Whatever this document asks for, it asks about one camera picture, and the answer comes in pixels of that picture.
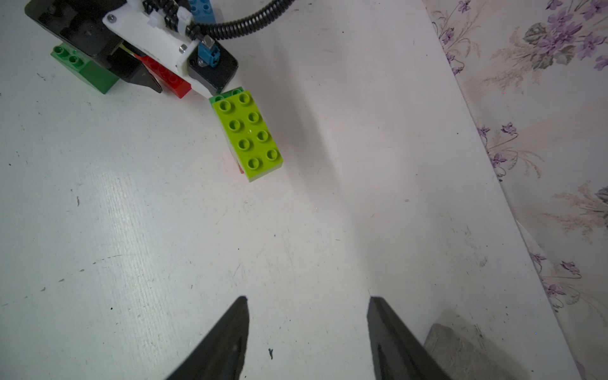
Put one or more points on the green long lego brick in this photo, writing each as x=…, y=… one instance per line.
x=84, y=68

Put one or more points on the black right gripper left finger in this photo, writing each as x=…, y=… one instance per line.
x=221, y=354

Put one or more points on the lime long lego brick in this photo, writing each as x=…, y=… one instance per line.
x=248, y=136

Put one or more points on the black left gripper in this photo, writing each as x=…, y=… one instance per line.
x=80, y=24

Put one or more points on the green square lego brick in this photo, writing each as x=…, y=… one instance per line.
x=225, y=95

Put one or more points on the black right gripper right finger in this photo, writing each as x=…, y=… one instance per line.
x=396, y=353

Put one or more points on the blue square lego brick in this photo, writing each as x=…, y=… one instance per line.
x=202, y=11

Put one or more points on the red long lego brick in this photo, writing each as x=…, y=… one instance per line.
x=173, y=82

